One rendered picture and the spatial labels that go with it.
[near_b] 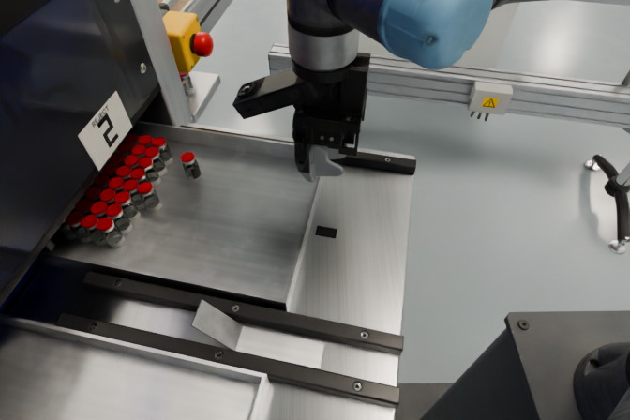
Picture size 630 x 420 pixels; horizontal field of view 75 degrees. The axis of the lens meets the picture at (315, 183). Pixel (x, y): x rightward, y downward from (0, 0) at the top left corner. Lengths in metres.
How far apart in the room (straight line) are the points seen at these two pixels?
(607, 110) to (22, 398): 1.66
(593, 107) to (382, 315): 1.26
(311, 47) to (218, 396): 0.38
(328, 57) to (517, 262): 1.42
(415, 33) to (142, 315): 0.45
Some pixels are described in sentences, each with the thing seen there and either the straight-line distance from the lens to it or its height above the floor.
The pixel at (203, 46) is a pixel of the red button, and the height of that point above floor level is 1.00.
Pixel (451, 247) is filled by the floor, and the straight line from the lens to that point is 1.69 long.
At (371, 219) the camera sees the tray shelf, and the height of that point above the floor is 0.88.
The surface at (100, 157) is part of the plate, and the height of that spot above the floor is 1.00.
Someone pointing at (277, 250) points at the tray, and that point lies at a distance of 0.57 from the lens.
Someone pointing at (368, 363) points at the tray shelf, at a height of 0.88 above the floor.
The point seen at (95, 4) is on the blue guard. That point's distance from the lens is 0.56.
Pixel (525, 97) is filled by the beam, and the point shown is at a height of 0.50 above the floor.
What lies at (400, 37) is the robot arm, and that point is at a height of 1.21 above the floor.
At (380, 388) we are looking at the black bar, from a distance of 0.49.
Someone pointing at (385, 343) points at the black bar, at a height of 0.90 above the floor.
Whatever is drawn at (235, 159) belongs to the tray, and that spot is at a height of 0.88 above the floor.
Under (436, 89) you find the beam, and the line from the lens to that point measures 1.54.
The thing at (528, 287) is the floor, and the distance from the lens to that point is 1.71.
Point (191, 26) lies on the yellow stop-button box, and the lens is 0.75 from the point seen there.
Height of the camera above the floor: 1.37
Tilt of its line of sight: 50 degrees down
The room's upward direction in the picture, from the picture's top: straight up
